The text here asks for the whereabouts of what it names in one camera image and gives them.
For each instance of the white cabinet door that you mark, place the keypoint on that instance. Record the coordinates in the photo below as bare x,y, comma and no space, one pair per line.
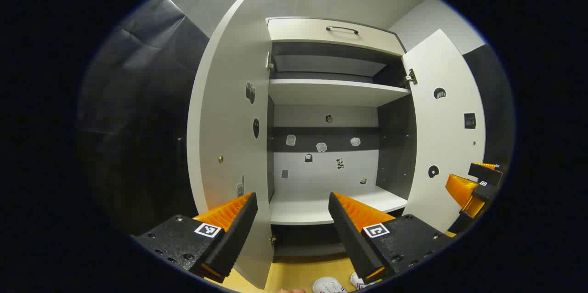
441,146
229,123

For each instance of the white shoe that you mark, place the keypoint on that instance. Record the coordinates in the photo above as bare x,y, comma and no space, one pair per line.
328,285
363,281

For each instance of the metal door hinge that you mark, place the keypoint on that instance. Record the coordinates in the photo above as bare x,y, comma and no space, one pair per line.
411,77
269,62

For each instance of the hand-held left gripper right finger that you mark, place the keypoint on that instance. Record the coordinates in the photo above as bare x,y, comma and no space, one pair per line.
351,233

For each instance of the black backdrop cloth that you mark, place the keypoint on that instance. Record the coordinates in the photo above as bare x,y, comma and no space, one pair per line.
494,100
138,123

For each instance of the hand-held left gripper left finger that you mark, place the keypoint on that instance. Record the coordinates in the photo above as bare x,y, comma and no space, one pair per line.
236,233

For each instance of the white cabinet shelf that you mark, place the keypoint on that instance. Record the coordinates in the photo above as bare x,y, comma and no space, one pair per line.
330,93

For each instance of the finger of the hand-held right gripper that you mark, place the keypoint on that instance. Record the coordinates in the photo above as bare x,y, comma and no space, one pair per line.
487,174
484,192

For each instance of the white shoe cabinet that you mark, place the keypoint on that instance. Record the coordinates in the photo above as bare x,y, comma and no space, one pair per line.
321,210

